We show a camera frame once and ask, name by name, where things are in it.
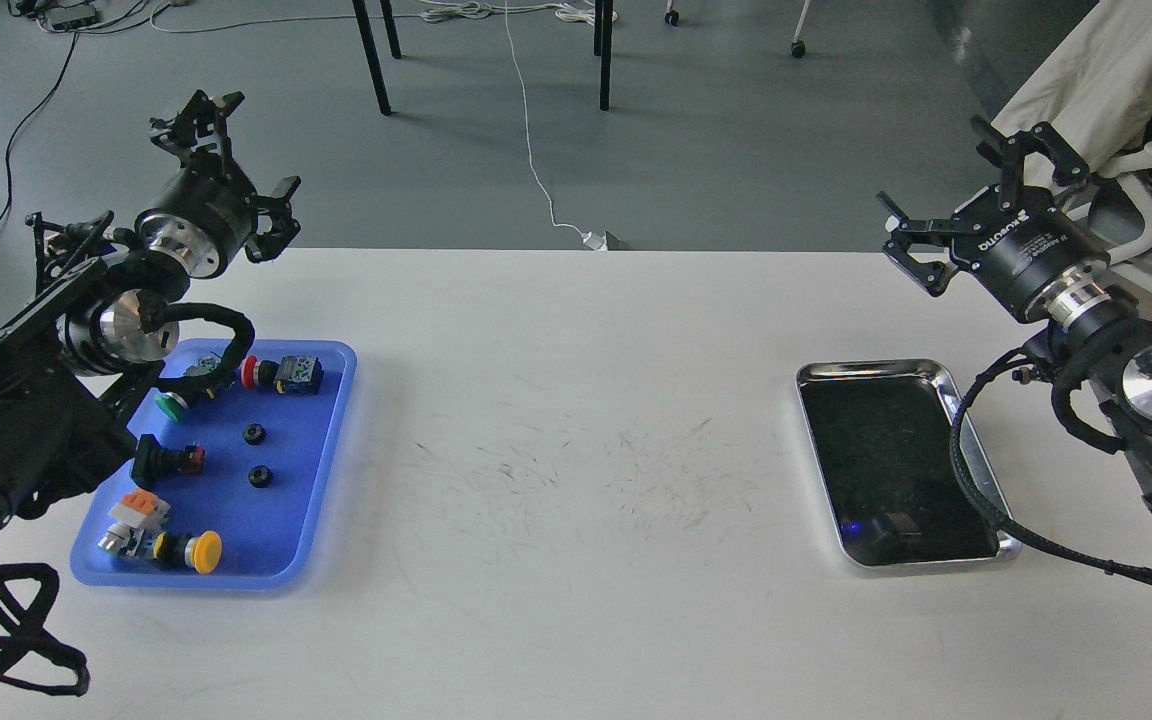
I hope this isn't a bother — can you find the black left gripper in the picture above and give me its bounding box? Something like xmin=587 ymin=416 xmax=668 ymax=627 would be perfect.
xmin=134 ymin=90 xmax=302 ymax=279

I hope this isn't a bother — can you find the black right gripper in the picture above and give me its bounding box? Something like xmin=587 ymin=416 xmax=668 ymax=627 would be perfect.
xmin=876 ymin=115 xmax=1112 ymax=323

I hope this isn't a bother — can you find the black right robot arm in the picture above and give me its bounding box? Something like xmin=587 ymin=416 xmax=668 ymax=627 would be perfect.
xmin=878 ymin=118 xmax=1152 ymax=585

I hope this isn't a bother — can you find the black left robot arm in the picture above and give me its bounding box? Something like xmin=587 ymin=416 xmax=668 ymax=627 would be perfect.
xmin=0 ymin=90 xmax=300 ymax=696

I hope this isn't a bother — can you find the silver metal tray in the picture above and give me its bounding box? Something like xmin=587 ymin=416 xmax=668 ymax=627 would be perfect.
xmin=795 ymin=357 xmax=1021 ymax=574

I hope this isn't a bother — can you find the blue plastic tray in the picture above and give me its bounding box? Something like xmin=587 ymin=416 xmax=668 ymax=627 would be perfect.
xmin=69 ymin=340 xmax=357 ymax=591

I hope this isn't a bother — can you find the beige jacket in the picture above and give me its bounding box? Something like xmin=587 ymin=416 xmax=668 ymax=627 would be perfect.
xmin=991 ymin=1 xmax=1152 ymax=170

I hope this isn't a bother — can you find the black table leg rear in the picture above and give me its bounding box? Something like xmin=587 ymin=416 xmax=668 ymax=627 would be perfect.
xmin=380 ymin=1 xmax=403 ymax=60

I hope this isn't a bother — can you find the black table leg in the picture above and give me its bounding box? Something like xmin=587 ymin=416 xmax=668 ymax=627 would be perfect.
xmin=380 ymin=1 xmax=403 ymax=60
xmin=594 ymin=0 xmax=614 ymax=111
xmin=351 ymin=0 xmax=392 ymax=118

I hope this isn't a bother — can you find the black table leg left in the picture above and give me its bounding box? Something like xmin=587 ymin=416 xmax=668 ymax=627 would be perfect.
xmin=351 ymin=0 xmax=392 ymax=118

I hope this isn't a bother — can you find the orange grey contact block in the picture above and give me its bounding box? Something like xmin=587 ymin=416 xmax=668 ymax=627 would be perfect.
xmin=109 ymin=487 xmax=172 ymax=530

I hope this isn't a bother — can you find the black table leg right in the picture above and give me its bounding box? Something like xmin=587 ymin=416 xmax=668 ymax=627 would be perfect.
xmin=594 ymin=0 xmax=614 ymax=111

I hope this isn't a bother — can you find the red push button switch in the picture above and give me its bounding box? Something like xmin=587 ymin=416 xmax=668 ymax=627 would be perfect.
xmin=238 ymin=354 xmax=325 ymax=395

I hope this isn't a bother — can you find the black floor cable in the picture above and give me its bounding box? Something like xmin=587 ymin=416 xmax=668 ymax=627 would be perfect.
xmin=0 ymin=0 xmax=103 ymax=373

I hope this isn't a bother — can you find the green push button switch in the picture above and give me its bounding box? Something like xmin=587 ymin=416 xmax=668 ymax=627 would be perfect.
xmin=154 ymin=353 xmax=237 ymax=420

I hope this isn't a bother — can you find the black red switch block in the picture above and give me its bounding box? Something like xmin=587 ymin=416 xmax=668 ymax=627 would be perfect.
xmin=129 ymin=433 xmax=206 ymax=491

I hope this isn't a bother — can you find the white floor cable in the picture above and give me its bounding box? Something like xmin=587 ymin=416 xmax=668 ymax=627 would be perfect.
xmin=151 ymin=0 xmax=622 ymax=251

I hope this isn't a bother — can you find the yellow push button switch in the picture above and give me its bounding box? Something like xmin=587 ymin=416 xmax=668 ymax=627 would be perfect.
xmin=97 ymin=524 xmax=223 ymax=575

